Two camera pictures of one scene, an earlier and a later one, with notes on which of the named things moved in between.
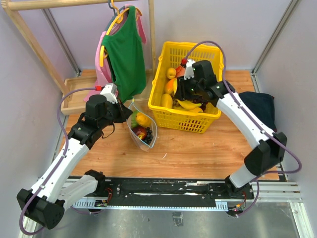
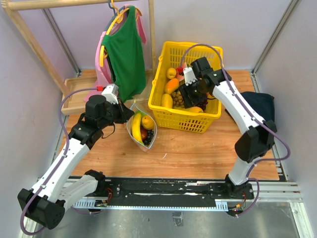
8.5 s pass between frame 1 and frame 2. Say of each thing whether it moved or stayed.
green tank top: stayed
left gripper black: stayed
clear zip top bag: stayed
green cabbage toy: moved
